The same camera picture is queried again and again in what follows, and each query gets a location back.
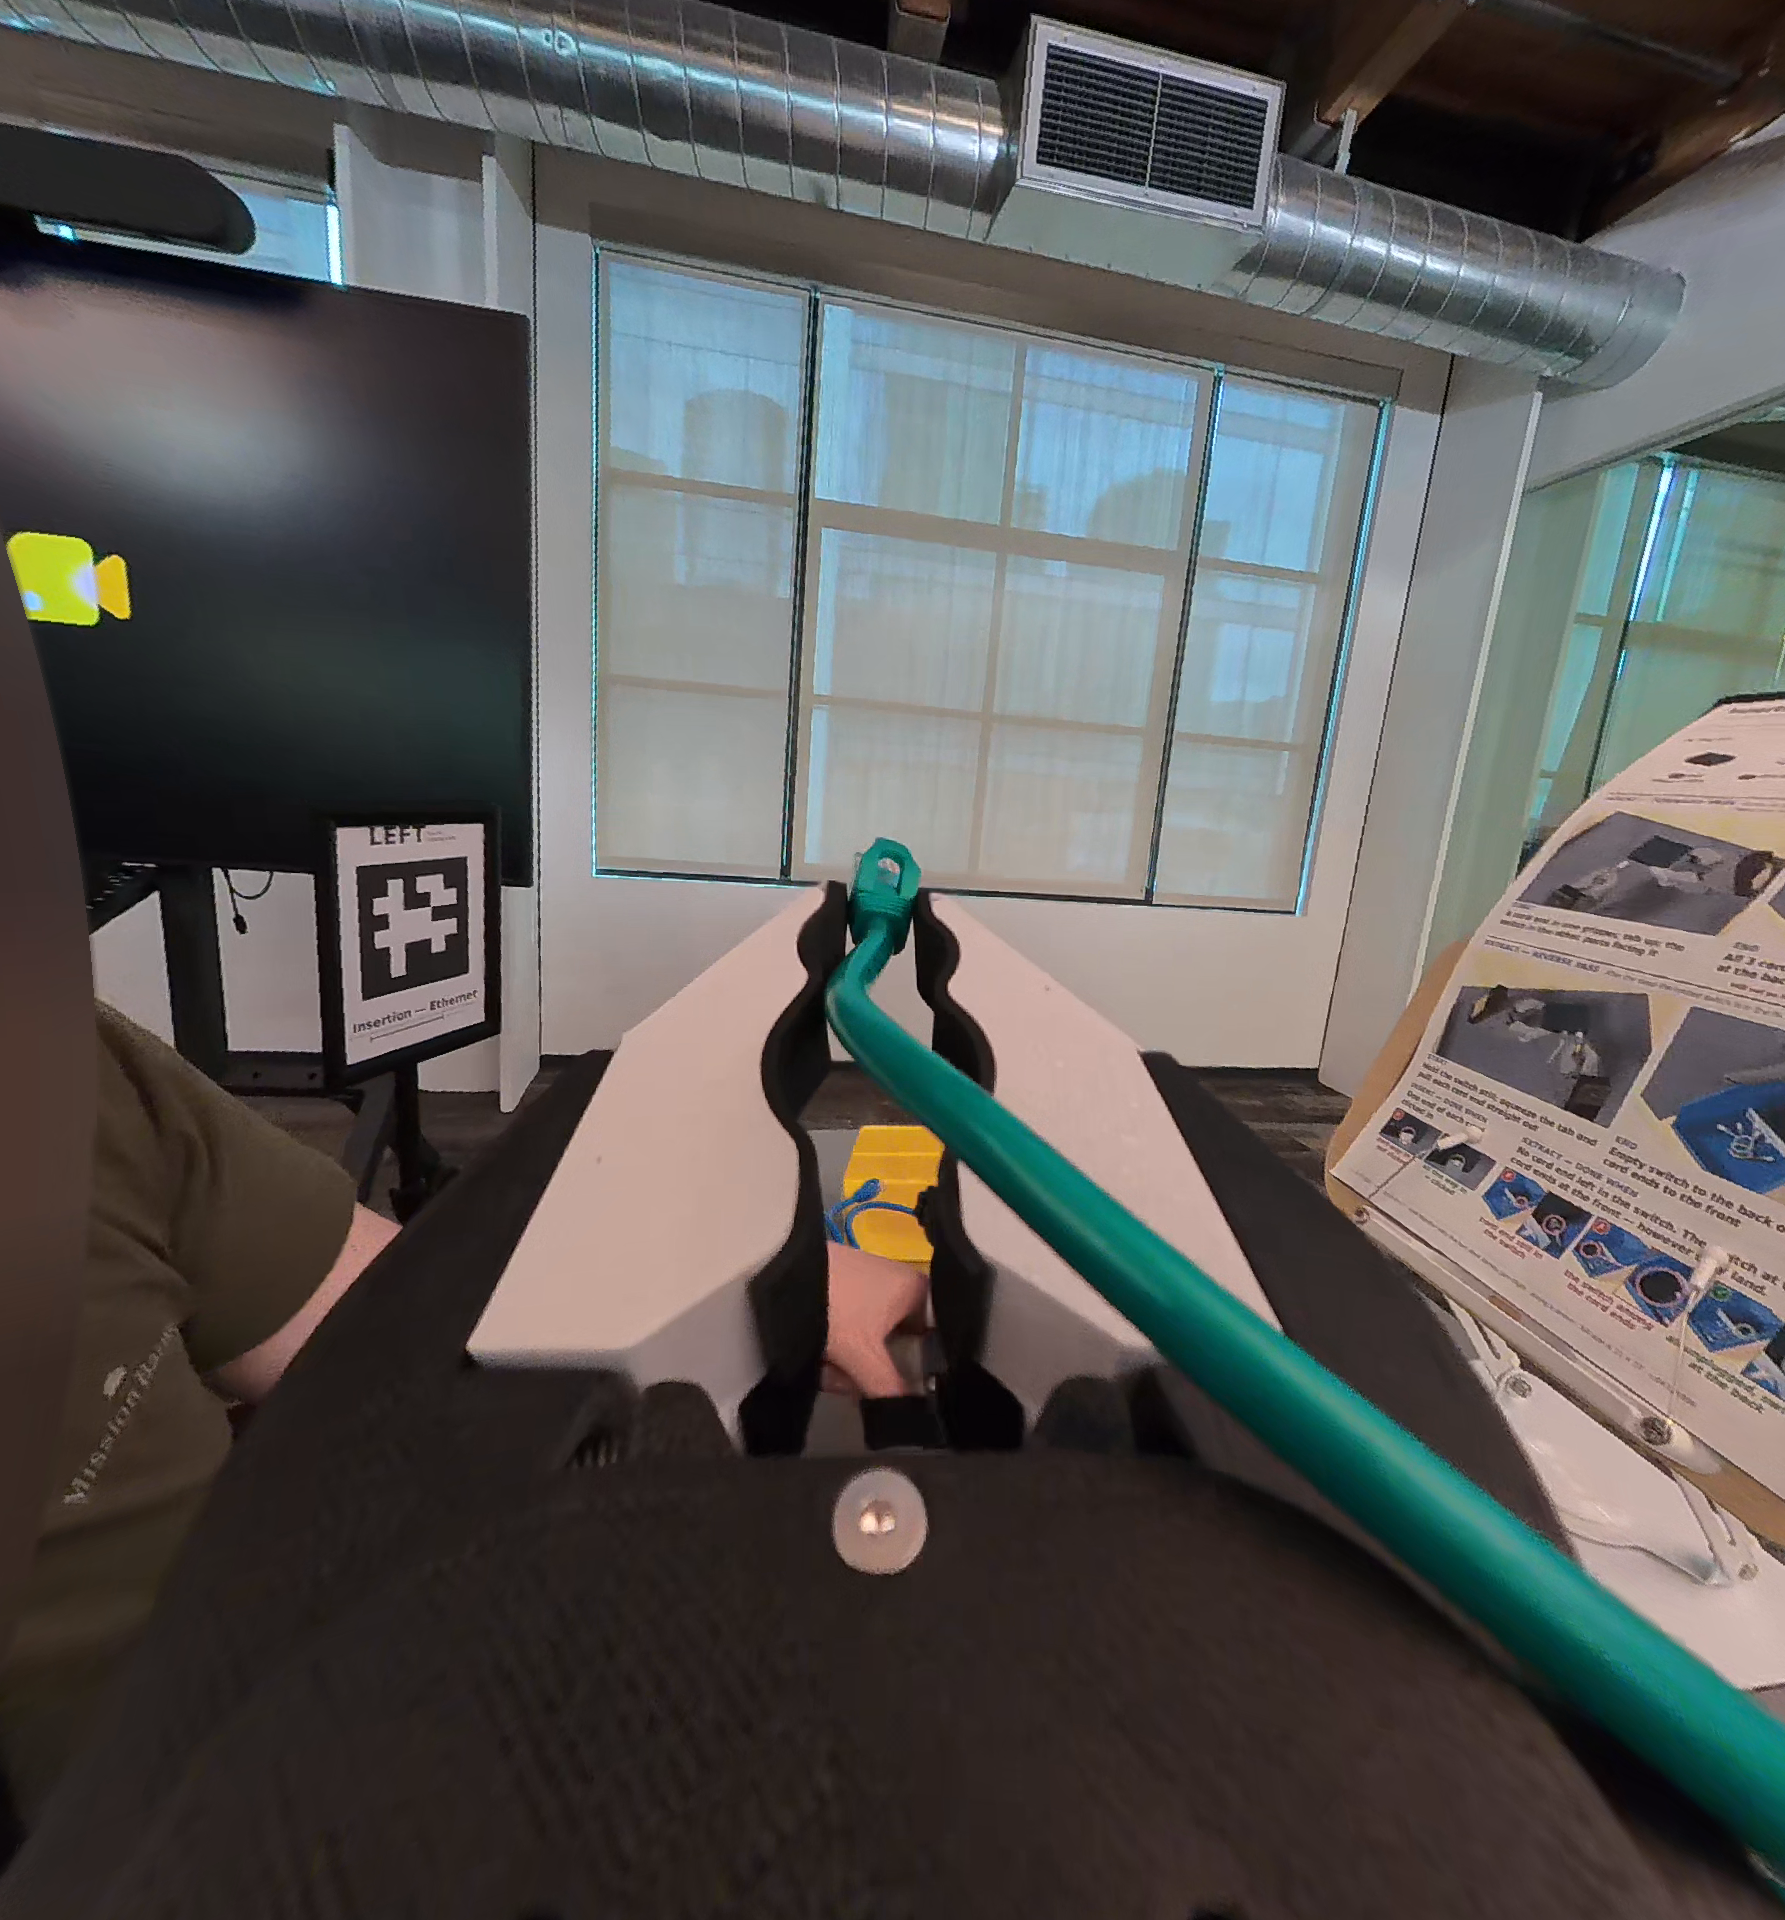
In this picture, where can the black white marker sign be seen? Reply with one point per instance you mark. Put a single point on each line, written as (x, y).
(410, 939)

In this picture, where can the large grid window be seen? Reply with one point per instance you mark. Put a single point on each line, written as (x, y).
(907, 601)

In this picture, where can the black monitor stand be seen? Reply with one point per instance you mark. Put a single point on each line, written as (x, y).
(196, 976)

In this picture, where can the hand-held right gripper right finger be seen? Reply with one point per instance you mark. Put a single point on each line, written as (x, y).
(1072, 1078)

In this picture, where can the black video conference bar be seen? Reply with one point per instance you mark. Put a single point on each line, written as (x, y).
(80, 182)

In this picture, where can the person's left hand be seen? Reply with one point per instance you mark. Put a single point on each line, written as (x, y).
(869, 1320)

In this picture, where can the silver spiral air duct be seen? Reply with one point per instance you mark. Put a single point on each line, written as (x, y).
(605, 73)

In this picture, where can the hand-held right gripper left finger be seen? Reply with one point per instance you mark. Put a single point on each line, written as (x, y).
(652, 1200)

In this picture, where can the person's olive clothing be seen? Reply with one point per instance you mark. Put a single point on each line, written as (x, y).
(158, 1273)

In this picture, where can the white air vent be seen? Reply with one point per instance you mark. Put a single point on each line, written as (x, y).
(1147, 127)

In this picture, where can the large black monitor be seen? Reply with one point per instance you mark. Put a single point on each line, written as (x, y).
(307, 601)

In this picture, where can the instruction poster board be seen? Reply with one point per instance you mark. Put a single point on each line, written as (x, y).
(1657, 1049)

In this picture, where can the yellow plastic bin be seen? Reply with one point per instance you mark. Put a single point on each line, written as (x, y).
(892, 1162)

